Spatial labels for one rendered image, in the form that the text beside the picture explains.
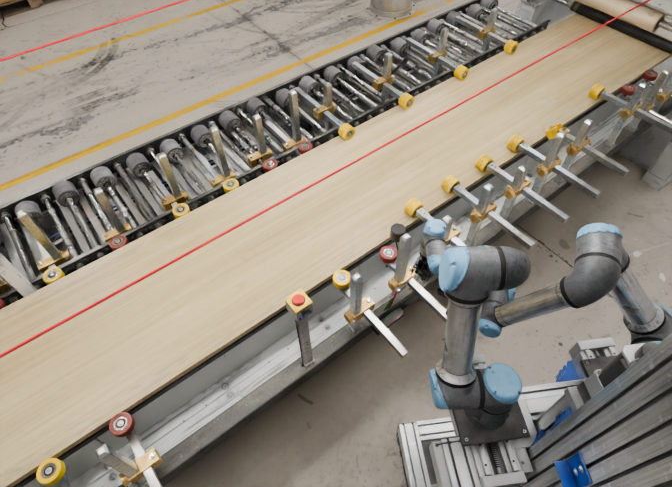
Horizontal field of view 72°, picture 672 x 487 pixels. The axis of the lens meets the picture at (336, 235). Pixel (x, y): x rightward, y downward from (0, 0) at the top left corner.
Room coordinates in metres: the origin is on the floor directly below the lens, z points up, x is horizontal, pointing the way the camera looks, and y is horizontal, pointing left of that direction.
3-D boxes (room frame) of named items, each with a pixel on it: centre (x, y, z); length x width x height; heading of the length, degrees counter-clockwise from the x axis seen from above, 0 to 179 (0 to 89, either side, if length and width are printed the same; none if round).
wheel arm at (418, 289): (1.07, -0.36, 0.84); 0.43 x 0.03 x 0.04; 37
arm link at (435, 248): (0.93, -0.37, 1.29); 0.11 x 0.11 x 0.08; 0
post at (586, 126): (1.85, -1.28, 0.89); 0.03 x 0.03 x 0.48; 37
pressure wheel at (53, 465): (0.35, 0.98, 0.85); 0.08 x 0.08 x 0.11
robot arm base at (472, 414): (0.50, -0.49, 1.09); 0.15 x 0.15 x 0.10
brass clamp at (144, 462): (0.38, 0.71, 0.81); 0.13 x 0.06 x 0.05; 127
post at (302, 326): (0.80, 0.13, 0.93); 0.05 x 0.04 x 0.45; 127
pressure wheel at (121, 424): (0.50, 0.78, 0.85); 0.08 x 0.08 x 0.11
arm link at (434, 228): (1.02, -0.35, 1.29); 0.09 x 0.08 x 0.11; 0
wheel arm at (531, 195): (1.56, -0.92, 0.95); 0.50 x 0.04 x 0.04; 37
